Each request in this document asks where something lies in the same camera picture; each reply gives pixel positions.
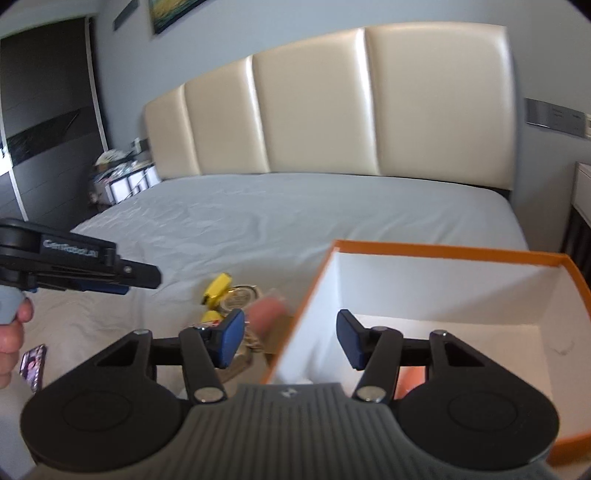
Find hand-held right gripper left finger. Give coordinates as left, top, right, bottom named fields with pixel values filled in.
left=95, top=308, right=245, bottom=405

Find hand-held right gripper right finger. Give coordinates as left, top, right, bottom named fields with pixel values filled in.
left=335, top=309, right=486, bottom=404

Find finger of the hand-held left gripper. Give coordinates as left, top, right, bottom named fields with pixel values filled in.
left=39, top=281, right=131, bottom=296
left=115, top=258, right=163, bottom=290

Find orange cardboard box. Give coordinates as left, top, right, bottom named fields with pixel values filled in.
left=259, top=239, right=591, bottom=469

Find person's left hand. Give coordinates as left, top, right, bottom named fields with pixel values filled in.
left=0, top=298, right=34, bottom=391

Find round glass jar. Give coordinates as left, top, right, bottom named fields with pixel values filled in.
left=219, top=283, right=260, bottom=316

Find translucent pinkish object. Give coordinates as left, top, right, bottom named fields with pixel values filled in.
left=244, top=288, right=297, bottom=339

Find small yellow clip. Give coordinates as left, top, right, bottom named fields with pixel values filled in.
left=201, top=273, right=232, bottom=306

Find orange flat packet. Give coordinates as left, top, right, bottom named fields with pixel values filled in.
left=394, top=366, right=431, bottom=398

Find cluttered bedside boxes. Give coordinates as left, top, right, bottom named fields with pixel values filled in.
left=89, top=137, right=161, bottom=207

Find smartphone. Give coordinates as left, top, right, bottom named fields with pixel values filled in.
left=19, top=344, right=48, bottom=393

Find bed with grey sheet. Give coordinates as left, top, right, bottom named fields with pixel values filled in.
left=0, top=172, right=530, bottom=462

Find dark wardrobe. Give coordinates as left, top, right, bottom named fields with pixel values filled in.
left=0, top=16, right=110, bottom=223

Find cream padded headboard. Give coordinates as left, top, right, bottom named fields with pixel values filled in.
left=143, top=21, right=517, bottom=193

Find framed wall picture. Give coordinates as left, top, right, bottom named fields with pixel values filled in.
left=148, top=0, right=209, bottom=36

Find metal wall switch panel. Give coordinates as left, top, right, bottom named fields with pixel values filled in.
left=523, top=97, right=591, bottom=139

